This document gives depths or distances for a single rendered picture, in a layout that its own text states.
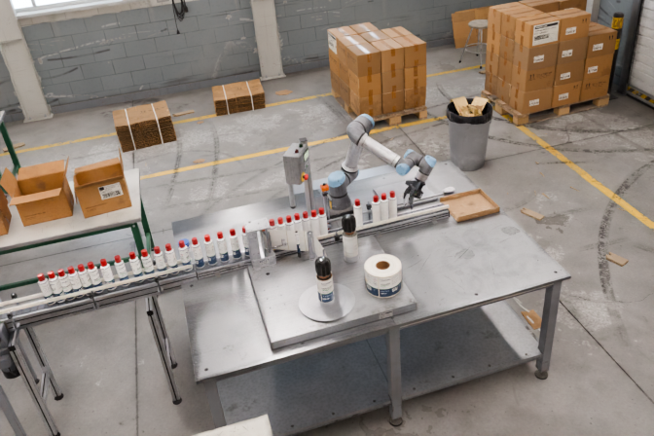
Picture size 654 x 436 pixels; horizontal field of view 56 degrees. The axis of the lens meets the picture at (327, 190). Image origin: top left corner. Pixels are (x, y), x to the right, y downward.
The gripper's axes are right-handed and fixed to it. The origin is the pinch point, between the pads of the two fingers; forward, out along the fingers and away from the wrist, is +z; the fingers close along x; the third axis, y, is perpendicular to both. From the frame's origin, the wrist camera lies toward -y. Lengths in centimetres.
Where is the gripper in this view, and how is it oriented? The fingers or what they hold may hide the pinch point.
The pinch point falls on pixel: (404, 203)
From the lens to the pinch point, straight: 397.9
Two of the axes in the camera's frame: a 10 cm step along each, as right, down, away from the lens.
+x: 8.7, 2.4, 4.4
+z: -4.1, 8.5, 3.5
